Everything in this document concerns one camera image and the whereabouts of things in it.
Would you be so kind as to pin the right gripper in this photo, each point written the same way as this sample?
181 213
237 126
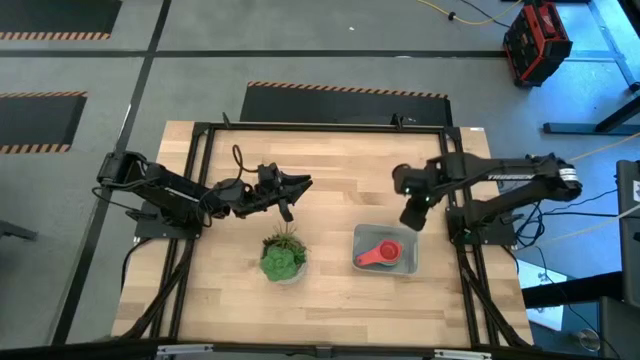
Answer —
417 185

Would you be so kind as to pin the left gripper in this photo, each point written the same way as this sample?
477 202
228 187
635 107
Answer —
260 195

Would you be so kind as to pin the red measuring cup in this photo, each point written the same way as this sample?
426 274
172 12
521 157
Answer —
390 251

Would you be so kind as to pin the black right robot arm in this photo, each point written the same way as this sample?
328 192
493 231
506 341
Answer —
545 172

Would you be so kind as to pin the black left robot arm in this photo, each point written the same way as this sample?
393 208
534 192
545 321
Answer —
160 182

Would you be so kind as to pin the grey plastic basket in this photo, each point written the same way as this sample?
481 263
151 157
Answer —
407 235

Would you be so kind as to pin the green artificial succulent plant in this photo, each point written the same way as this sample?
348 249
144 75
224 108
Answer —
280 262

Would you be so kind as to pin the black hazard-striped floor mat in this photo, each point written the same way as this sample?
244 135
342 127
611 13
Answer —
60 15
40 120
325 107

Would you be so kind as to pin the white geometric plant pot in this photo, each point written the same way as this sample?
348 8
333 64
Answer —
295 277

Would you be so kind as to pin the round metal can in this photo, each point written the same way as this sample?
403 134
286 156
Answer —
586 340

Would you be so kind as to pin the red and black toolbox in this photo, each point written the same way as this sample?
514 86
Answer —
537 45

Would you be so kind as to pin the black cabinet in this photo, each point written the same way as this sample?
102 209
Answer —
629 240

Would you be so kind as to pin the black aluminium table frame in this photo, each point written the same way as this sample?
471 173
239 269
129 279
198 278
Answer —
325 126

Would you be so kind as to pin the blue desk frame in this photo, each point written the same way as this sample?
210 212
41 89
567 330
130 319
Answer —
590 128

